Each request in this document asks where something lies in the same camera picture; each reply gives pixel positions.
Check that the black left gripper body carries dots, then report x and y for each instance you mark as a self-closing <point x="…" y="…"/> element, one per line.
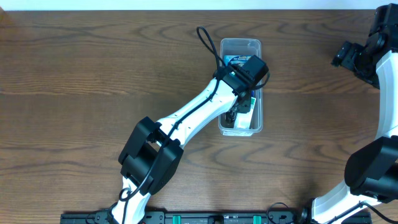
<point x="245" y="103"/>

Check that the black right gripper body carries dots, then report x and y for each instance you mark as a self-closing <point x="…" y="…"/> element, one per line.
<point x="359" y="59"/>

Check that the white green medicine box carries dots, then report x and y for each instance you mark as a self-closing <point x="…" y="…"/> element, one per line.
<point x="243" y="119"/>

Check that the dark bottle white cap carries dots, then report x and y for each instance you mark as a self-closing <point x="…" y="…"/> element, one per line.
<point x="230" y="118"/>

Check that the blue toothpaste box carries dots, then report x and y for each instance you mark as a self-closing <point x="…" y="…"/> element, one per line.
<point x="238" y="60"/>

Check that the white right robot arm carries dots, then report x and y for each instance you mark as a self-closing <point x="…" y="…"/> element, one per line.
<point x="371" y="173"/>

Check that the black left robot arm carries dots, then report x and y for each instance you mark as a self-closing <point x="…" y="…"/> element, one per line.
<point x="153" y="151"/>

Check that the clear plastic container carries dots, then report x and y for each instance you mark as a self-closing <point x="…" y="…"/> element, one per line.
<point x="240" y="46"/>

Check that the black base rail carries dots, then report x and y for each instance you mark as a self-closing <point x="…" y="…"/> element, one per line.
<point x="158" y="217"/>

